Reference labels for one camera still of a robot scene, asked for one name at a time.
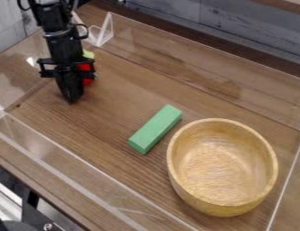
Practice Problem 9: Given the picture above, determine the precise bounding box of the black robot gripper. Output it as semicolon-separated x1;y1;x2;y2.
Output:
18;0;91;103

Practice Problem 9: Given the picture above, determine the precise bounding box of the light wooden bowl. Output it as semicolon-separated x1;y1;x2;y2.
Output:
166;118;280;217

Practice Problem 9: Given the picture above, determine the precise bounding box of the green rectangular block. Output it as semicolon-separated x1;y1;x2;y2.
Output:
129;105;182;154

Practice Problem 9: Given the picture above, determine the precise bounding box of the clear acrylic corner bracket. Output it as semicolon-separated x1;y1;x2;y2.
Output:
71;11;116;48

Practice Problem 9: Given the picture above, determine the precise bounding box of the clear acrylic tray wall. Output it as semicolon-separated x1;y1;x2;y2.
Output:
0;11;300;231

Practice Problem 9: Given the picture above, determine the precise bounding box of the black metal table bracket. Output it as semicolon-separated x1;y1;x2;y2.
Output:
21;189;66;231

